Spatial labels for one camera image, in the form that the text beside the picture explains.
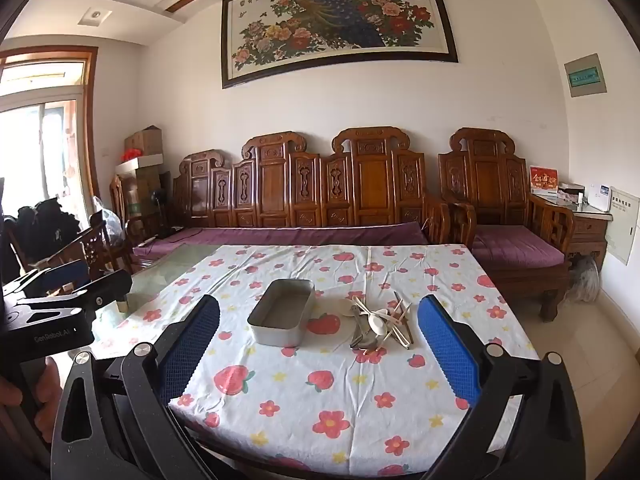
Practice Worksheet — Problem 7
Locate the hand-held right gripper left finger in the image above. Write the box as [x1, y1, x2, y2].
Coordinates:
[50, 294, 223, 480]

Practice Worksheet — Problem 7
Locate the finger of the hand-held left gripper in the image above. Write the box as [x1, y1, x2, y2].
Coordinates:
[20, 269, 134, 313]

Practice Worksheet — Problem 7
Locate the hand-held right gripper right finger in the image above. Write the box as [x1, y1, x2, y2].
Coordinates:
[416, 294, 586, 480]

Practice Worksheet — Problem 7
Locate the rectangular metal tray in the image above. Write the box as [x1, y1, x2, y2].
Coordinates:
[247, 279, 316, 348]

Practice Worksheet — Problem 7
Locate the metal fork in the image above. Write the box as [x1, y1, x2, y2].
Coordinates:
[349, 309, 371, 350]

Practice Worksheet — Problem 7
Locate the person's left hand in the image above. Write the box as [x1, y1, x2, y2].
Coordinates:
[0, 357, 63, 441]

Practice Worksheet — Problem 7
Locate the wooden chair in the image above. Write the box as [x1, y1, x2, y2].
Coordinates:
[5, 175, 135, 283]

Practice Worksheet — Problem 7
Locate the beige chopstick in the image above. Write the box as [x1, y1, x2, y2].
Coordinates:
[352, 296, 412, 350]
[380, 304, 413, 333]

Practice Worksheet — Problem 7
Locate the clear plastic bag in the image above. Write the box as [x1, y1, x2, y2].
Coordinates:
[92, 196, 126, 247]

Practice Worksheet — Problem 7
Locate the metal spoon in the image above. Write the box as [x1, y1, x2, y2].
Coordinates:
[357, 327, 385, 352]

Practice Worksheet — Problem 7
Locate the black bag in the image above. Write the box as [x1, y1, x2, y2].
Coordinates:
[15, 199, 81, 263]

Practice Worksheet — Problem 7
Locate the black standing fan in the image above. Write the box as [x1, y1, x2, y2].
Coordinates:
[150, 187, 174, 239]

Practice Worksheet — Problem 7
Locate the wooden cabinet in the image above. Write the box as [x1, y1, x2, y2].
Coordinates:
[116, 155, 173, 221]

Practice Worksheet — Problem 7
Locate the purple armchair cushion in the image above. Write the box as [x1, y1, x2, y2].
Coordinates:
[472, 225, 566, 267]

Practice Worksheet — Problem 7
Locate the white floral tablecloth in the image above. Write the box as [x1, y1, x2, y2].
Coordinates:
[92, 244, 541, 479]

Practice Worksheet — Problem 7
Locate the brown cardboard box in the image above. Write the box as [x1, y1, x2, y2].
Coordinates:
[124, 125, 163, 159]

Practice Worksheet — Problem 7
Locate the long purple sofa cushion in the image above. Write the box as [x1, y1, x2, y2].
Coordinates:
[132, 222, 431, 261]

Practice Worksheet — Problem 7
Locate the white plastic bag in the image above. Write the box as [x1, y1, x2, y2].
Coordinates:
[567, 255, 601, 304]

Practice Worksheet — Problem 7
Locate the wooden framed window door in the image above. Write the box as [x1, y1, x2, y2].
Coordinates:
[0, 45, 100, 221]

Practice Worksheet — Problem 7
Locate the carved wooden armchair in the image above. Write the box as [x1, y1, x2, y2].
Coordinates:
[438, 127, 576, 322]

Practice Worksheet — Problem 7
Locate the carved wooden sofa bench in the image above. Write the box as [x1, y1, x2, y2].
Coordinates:
[172, 127, 451, 261]

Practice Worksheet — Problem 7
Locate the wooden side table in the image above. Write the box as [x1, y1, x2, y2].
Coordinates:
[542, 195, 613, 263]

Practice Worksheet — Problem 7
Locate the red desk calendar card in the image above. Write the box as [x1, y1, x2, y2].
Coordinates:
[529, 165, 559, 195]

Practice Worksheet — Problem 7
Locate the square ceiling light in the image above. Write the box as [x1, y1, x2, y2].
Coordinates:
[77, 7, 112, 27]

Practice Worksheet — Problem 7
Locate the framed peacock flower painting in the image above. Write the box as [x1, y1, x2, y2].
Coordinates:
[221, 0, 459, 90]

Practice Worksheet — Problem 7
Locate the white wall panel box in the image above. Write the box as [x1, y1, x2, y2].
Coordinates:
[607, 186, 640, 266]

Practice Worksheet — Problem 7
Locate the grey wall box green label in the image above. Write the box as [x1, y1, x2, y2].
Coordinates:
[564, 53, 608, 98]

